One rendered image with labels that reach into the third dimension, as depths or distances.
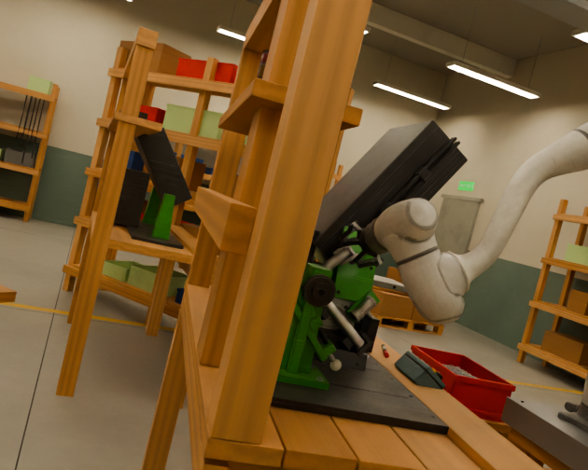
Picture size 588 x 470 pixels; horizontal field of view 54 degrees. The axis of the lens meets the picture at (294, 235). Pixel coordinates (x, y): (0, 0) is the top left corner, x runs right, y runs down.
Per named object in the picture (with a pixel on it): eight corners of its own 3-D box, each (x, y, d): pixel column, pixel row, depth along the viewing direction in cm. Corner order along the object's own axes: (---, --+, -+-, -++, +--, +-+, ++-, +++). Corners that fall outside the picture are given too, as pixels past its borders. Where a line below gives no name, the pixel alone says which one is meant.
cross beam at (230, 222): (204, 211, 232) (210, 188, 232) (245, 256, 106) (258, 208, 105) (192, 208, 231) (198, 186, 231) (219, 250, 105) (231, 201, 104)
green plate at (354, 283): (360, 305, 174) (370, 238, 178) (370, 304, 167) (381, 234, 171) (324, 297, 172) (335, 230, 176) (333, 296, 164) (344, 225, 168)
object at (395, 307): (406, 319, 886) (419, 272, 882) (441, 336, 815) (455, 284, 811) (342, 309, 829) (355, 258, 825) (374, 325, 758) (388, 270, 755)
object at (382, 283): (389, 287, 199) (392, 279, 199) (408, 297, 184) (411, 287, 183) (282, 263, 191) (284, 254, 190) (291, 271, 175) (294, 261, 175)
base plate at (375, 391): (322, 316, 236) (323, 311, 236) (447, 435, 129) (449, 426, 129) (221, 296, 227) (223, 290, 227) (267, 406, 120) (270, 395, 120)
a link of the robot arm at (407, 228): (363, 218, 137) (385, 269, 135) (395, 199, 123) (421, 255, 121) (399, 204, 141) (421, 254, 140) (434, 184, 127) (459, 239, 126)
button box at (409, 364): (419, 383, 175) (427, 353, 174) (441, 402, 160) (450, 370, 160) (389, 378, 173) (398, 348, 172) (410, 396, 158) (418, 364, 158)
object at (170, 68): (249, 373, 429) (329, 56, 416) (50, 286, 540) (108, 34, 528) (286, 364, 477) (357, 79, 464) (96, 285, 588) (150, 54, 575)
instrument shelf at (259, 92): (283, 145, 216) (286, 134, 216) (359, 127, 128) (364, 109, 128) (217, 127, 210) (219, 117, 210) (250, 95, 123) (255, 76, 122)
